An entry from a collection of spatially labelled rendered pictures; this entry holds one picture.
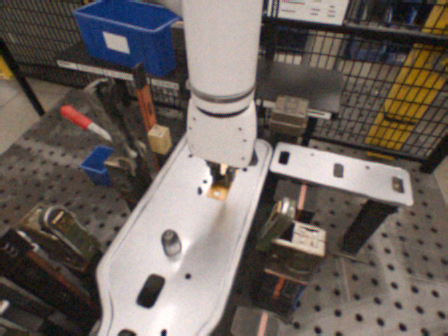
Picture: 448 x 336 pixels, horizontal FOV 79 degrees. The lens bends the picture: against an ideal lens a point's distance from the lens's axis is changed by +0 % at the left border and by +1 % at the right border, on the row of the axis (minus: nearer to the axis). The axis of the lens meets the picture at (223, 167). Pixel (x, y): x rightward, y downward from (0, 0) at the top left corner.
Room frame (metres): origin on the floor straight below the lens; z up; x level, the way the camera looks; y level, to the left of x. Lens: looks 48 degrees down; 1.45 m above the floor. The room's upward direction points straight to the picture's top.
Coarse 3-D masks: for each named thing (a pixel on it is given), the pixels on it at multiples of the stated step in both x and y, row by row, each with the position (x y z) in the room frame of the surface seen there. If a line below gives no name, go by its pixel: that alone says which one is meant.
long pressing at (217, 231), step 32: (192, 160) 0.42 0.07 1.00; (160, 192) 0.33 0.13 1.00; (192, 192) 0.33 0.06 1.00; (256, 192) 0.34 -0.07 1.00; (128, 224) 0.26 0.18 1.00; (160, 224) 0.26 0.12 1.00; (192, 224) 0.26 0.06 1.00; (224, 224) 0.26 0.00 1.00; (128, 256) 0.20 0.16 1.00; (160, 256) 0.20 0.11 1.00; (192, 256) 0.20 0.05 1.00; (224, 256) 0.20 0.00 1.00; (128, 288) 0.15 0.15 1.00; (192, 288) 0.15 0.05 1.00; (224, 288) 0.15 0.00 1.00; (128, 320) 0.10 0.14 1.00; (160, 320) 0.10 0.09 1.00; (192, 320) 0.10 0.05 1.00
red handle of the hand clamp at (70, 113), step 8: (64, 112) 0.41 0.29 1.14; (72, 112) 0.41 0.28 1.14; (72, 120) 0.40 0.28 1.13; (80, 120) 0.40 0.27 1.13; (88, 120) 0.41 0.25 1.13; (88, 128) 0.40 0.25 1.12; (96, 128) 0.40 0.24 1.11; (96, 136) 0.39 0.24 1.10; (104, 136) 0.39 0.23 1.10; (112, 144) 0.38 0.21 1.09; (136, 152) 0.38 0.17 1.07
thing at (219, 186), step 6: (222, 168) 0.35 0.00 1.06; (222, 174) 0.33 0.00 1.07; (222, 180) 0.31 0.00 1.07; (210, 186) 0.31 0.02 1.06; (216, 186) 0.31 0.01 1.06; (222, 186) 0.31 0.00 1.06; (228, 186) 0.31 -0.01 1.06; (210, 192) 0.29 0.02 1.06; (222, 192) 0.29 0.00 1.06; (228, 192) 0.29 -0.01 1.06; (216, 198) 0.28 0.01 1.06; (222, 198) 0.28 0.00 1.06
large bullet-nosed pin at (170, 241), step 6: (162, 234) 0.22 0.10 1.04; (168, 234) 0.21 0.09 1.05; (174, 234) 0.22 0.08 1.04; (162, 240) 0.21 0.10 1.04; (168, 240) 0.21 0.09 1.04; (174, 240) 0.21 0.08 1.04; (162, 246) 0.21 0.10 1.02; (168, 246) 0.20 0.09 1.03; (174, 246) 0.20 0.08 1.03; (180, 246) 0.21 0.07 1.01; (168, 252) 0.20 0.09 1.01; (174, 252) 0.20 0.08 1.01
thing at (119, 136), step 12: (96, 84) 0.39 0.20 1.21; (108, 84) 0.40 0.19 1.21; (96, 96) 0.37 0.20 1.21; (108, 96) 0.38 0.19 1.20; (120, 96) 0.38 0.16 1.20; (96, 108) 0.37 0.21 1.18; (108, 108) 0.39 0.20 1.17; (120, 108) 0.40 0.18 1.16; (108, 120) 0.37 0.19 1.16; (120, 120) 0.39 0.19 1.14; (108, 132) 0.37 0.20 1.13; (120, 132) 0.38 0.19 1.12; (132, 132) 0.39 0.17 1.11; (120, 144) 0.36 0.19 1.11; (132, 144) 0.39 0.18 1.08; (144, 156) 0.39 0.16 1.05
